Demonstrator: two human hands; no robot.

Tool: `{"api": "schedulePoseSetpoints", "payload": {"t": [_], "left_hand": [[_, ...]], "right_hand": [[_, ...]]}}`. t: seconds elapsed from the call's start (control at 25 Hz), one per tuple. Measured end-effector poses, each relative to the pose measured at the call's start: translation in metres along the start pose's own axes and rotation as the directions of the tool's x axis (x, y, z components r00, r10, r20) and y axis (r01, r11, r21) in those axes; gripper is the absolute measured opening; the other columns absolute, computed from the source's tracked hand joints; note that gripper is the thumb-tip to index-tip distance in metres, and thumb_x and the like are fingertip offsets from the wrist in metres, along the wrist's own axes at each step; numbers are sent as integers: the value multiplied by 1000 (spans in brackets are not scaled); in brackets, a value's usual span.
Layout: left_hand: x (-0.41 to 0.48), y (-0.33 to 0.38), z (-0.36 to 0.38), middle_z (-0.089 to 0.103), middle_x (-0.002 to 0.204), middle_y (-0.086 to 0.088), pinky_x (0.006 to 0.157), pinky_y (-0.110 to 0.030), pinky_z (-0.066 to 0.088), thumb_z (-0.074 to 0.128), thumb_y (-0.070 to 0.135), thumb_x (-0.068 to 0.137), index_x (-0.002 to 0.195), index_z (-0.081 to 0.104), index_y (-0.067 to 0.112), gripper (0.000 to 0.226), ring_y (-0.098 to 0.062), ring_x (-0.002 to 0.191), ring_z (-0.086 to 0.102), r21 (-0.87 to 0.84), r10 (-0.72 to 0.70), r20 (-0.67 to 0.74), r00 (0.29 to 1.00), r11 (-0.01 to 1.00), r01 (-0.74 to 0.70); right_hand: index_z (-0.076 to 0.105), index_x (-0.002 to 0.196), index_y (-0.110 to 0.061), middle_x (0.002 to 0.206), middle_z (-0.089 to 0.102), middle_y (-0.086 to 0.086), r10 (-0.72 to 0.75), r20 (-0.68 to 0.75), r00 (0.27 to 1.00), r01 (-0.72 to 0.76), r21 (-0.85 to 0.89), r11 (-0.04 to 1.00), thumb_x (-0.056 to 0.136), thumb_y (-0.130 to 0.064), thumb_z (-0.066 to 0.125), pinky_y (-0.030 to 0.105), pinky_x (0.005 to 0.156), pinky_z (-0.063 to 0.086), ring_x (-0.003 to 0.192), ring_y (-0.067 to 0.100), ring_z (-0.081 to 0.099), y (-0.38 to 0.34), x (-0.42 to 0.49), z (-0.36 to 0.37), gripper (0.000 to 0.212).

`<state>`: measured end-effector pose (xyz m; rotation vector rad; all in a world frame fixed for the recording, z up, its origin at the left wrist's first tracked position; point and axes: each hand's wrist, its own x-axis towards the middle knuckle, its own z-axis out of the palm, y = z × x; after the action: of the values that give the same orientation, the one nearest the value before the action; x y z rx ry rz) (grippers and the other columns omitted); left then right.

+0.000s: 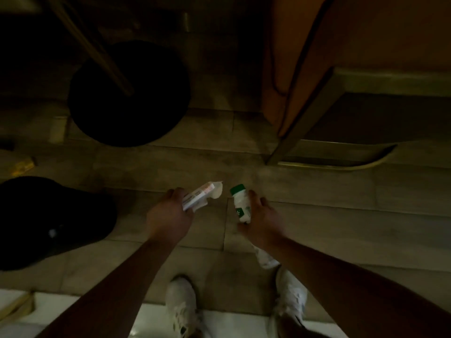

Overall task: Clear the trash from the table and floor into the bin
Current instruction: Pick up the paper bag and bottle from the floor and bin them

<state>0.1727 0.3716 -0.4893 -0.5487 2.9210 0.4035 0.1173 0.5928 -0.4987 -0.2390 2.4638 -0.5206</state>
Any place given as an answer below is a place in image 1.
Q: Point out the person's left hand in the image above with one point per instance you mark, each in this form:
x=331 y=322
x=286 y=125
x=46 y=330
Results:
x=167 y=220

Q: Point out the person's right hand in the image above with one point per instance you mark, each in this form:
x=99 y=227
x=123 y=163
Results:
x=264 y=225

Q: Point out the person's right fingers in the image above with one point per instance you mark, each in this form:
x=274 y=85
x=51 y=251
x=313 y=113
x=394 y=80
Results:
x=256 y=202

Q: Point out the person's left fingers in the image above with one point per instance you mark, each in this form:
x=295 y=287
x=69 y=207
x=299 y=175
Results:
x=176 y=193

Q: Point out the white bottle with green cap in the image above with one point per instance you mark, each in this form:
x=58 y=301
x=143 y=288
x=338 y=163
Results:
x=241 y=204

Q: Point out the white cardboard medicine box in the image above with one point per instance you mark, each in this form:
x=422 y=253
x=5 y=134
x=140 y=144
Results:
x=201 y=195

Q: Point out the person's left forearm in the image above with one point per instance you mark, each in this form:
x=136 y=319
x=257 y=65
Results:
x=112 y=292

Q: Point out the person's right forearm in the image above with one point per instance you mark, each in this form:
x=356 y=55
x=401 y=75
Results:
x=352 y=295

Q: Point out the person's right white shoe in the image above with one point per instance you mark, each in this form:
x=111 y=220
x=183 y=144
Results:
x=288 y=300

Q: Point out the person's white shoe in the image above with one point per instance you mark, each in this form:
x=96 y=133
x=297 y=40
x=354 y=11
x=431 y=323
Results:
x=181 y=308
x=288 y=300

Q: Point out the person's left white shoe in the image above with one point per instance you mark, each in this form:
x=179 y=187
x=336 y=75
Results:
x=181 y=308

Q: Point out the black rounded bag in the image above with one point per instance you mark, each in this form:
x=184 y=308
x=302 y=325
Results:
x=45 y=221

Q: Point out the small yellow object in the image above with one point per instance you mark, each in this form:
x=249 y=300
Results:
x=23 y=167

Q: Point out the wooden pole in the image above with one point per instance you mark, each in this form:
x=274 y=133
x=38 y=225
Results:
x=88 y=45

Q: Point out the orange wooden cabinet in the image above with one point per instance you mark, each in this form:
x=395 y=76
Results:
x=370 y=35

